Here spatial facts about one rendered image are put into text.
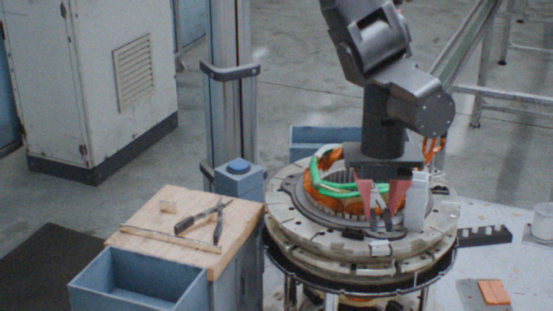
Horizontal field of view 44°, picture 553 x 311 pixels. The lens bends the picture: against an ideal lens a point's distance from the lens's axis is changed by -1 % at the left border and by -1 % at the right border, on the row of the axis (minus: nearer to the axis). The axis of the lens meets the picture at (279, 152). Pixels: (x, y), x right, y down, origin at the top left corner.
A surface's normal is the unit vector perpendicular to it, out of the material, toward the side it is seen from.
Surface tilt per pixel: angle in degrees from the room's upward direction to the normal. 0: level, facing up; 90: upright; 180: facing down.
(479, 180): 0
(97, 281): 90
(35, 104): 91
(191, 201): 0
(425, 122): 87
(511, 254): 0
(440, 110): 87
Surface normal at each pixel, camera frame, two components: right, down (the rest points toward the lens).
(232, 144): 0.49, 0.39
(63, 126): -0.44, 0.47
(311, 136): -0.03, 0.45
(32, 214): 0.00, -0.89
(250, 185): 0.72, 0.31
